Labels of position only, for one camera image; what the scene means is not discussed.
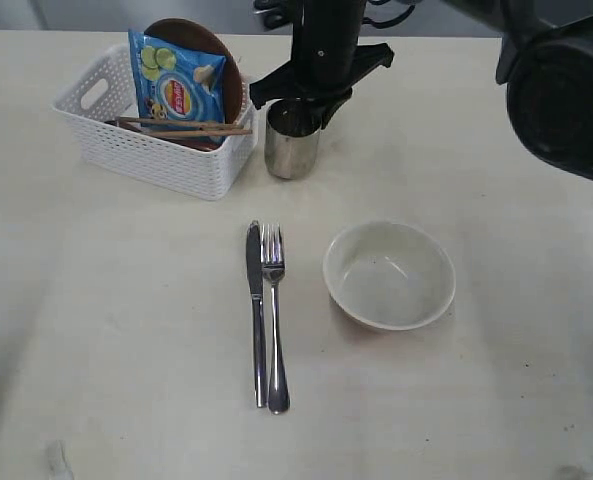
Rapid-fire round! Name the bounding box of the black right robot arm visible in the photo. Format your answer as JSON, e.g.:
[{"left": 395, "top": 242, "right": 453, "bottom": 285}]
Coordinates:
[{"left": 250, "top": 0, "right": 593, "bottom": 181}]

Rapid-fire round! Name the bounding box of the silver fork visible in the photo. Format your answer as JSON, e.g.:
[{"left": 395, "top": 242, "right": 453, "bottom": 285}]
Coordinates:
[{"left": 260, "top": 224, "right": 290, "bottom": 415}]

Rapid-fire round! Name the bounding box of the white plastic woven basket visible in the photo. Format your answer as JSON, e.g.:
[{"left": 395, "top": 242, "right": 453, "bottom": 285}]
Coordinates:
[{"left": 52, "top": 43, "right": 258, "bottom": 201}]

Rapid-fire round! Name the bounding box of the blue chips bag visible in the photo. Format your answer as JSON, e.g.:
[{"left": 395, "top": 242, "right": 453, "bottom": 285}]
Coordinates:
[{"left": 128, "top": 30, "right": 226, "bottom": 123}]

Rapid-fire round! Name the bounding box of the stainless steel cup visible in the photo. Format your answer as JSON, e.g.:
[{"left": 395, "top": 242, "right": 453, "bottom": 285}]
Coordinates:
[{"left": 264, "top": 99, "right": 321, "bottom": 180}]

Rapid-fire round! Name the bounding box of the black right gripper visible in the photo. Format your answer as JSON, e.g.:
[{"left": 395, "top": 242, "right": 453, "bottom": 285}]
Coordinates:
[{"left": 249, "top": 1, "right": 393, "bottom": 126}]

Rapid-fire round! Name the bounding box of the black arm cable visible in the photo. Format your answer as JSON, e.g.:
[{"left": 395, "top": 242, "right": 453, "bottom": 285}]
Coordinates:
[{"left": 251, "top": 0, "right": 427, "bottom": 29}]

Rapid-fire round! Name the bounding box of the silver table knife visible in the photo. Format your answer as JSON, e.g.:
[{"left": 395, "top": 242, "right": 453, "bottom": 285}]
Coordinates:
[{"left": 245, "top": 220, "right": 267, "bottom": 408}]

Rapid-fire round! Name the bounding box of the white ceramic bowl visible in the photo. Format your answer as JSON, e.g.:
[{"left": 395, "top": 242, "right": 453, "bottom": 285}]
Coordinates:
[{"left": 322, "top": 221, "right": 456, "bottom": 332}]

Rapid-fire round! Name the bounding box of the brown round plate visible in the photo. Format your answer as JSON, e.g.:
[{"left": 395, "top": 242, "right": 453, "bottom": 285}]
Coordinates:
[{"left": 143, "top": 17, "right": 244, "bottom": 151}]

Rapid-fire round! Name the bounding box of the lower brown chopstick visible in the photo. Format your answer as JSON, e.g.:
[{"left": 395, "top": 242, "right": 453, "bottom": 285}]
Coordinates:
[{"left": 145, "top": 129, "right": 253, "bottom": 139}]

